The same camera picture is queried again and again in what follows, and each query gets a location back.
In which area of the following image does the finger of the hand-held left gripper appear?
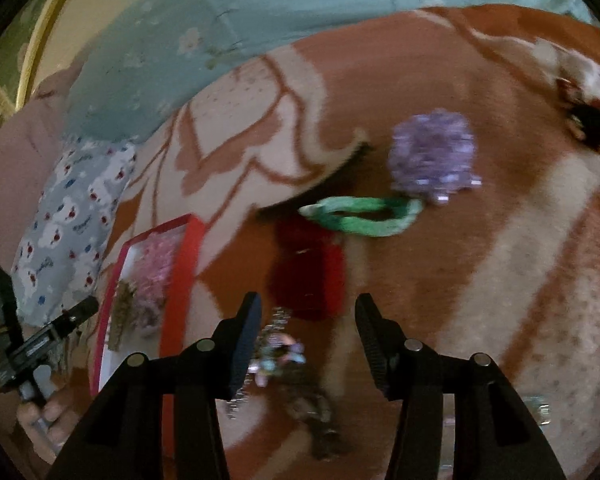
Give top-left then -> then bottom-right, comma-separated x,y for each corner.
54,296 -> 100,335
0,266 -> 22,348

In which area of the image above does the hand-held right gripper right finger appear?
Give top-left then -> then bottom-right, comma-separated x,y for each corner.
355,293 -> 568,480

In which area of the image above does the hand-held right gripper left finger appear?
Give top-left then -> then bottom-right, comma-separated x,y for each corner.
45,291 -> 263,480

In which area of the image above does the silver chain pastel bead necklace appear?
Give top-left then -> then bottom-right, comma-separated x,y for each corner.
227,306 -> 307,418

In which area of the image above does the red cardboard box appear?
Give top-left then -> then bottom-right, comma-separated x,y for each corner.
89,213 -> 207,480

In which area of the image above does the red velvet hair bow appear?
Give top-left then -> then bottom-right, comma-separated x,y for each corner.
266,217 -> 347,321

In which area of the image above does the green knitted hair band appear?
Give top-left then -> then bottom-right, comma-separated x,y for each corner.
298,195 -> 424,237

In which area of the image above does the large purple scrunchie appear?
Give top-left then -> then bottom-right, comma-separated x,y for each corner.
386,108 -> 482,206

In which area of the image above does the person's left hand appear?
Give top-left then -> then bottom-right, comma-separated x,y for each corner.
16,382 -> 88,466

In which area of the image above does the beige hair claw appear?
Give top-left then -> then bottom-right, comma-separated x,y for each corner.
107,280 -> 137,353

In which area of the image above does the small light purple scrunchie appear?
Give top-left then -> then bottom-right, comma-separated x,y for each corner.
132,295 -> 168,338

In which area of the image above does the pink scrunchie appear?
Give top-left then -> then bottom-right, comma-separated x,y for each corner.
130,232 -> 186,306

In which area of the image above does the grey bear print pillow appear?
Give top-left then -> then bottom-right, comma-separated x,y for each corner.
10,137 -> 138,326

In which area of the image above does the pink quilt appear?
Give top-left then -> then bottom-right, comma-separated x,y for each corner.
0,60 -> 88,361

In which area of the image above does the small silver accessory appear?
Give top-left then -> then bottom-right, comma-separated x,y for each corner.
522,395 -> 552,426

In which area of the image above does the red and black accessory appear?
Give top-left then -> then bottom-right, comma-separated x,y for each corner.
555,77 -> 600,153

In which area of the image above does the teal floral quilt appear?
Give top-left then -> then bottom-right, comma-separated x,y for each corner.
62,0 -> 600,143

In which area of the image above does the gold frame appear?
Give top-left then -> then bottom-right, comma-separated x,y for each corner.
15,0 -> 96,111

